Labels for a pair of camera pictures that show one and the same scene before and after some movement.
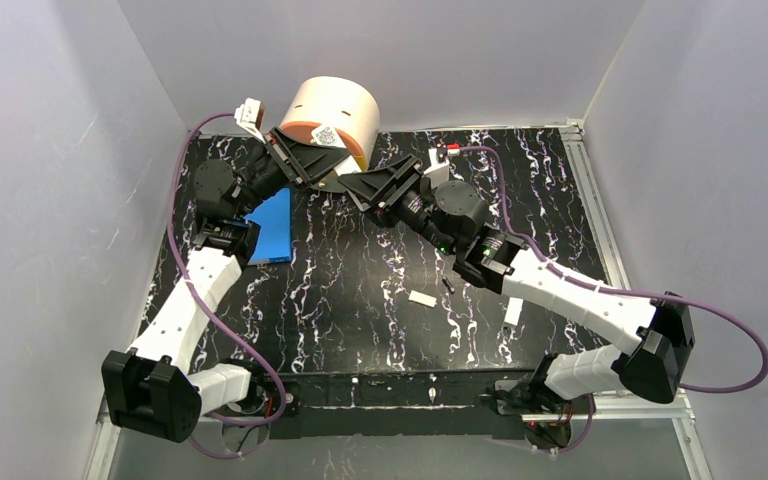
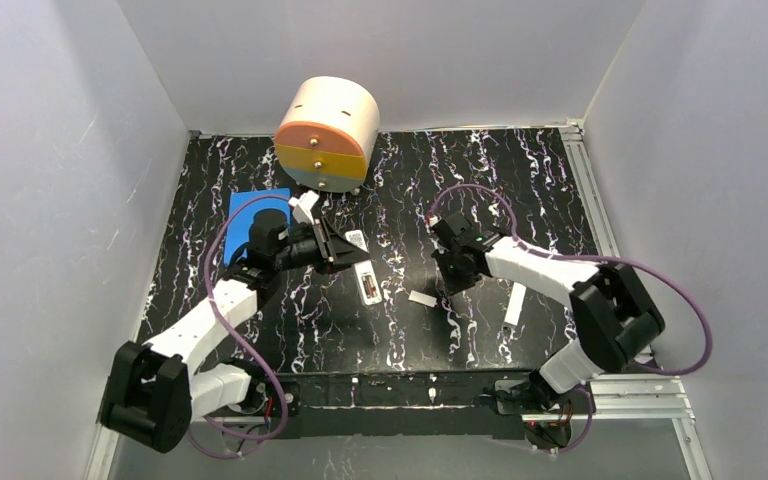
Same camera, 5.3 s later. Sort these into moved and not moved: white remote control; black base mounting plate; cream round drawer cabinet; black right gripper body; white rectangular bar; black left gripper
Moved: black right gripper body; black left gripper; white remote control
Not moved: cream round drawer cabinet; white rectangular bar; black base mounting plate
